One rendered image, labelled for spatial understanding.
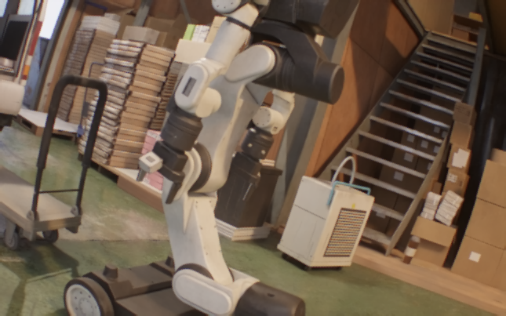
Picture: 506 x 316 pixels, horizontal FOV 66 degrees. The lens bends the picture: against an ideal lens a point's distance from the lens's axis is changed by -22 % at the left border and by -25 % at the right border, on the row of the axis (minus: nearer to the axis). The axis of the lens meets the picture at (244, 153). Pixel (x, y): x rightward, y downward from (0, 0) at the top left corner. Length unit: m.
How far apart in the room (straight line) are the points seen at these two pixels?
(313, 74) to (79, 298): 0.94
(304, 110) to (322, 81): 2.66
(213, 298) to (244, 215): 1.87
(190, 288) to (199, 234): 0.17
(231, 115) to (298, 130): 2.59
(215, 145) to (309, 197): 1.66
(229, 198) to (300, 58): 2.01
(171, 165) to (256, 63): 0.34
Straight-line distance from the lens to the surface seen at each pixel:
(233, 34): 1.16
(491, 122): 6.34
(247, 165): 1.59
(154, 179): 3.61
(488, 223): 3.99
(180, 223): 1.40
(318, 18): 1.28
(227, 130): 1.35
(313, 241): 2.90
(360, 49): 4.96
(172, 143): 1.18
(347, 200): 2.92
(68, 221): 1.95
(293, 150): 3.92
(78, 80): 1.73
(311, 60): 1.27
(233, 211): 3.17
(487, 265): 4.02
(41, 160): 1.70
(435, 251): 4.12
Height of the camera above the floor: 0.80
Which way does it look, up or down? 5 degrees down
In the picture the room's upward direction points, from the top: 17 degrees clockwise
